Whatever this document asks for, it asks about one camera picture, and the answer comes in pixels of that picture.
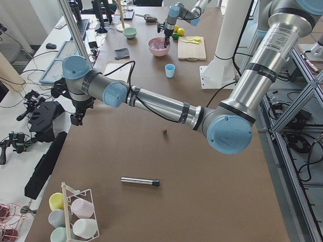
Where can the long black box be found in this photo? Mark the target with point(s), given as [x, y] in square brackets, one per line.
[44, 167]

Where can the mint green bowl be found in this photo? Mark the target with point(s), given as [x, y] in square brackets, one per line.
[130, 32]

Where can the grey folded cloth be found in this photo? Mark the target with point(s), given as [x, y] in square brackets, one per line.
[121, 53]

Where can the wooden cup tree stand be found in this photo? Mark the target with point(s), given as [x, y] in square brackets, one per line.
[121, 27]

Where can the black computer mouse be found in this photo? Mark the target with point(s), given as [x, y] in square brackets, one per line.
[51, 46]

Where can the steel muddler black tip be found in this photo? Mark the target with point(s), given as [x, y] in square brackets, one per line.
[150, 182]

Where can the green lime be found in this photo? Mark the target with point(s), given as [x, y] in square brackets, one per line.
[175, 36]

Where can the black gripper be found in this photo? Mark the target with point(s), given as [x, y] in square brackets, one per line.
[82, 105]
[167, 33]

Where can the lemon slices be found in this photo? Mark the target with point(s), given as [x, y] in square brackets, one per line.
[194, 40]

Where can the steel jigger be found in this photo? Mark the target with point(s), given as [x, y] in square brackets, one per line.
[26, 210]

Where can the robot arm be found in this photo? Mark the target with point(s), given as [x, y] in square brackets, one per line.
[167, 88]
[178, 11]

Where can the blue cup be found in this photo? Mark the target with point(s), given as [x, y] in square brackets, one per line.
[170, 70]

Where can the black keyboard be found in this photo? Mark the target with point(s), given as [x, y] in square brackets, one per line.
[82, 27]

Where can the white cup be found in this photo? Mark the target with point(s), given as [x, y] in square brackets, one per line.
[85, 228]

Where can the copper wire bottle rack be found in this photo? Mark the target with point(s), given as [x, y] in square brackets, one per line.
[10, 220]

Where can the yellow cup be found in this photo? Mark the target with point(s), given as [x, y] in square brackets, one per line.
[56, 201]

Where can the mint cup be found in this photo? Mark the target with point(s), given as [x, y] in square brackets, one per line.
[58, 235]

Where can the wooden cutting board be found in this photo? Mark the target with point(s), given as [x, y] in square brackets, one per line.
[190, 51]

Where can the pink cup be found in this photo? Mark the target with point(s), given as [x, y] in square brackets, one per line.
[82, 208]

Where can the teach pendant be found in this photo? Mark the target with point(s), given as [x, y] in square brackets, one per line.
[67, 49]
[53, 73]

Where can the steel ice scoop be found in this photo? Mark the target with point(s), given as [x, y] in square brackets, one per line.
[148, 18]

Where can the white rabbit tray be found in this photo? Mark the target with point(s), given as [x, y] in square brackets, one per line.
[120, 74]

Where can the grey cup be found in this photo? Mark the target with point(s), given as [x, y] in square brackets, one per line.
[57, 218]

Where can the pink bowl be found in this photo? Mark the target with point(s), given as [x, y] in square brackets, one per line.
[157, 48]

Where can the white cup rack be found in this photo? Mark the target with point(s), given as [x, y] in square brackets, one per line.
[69, 195]

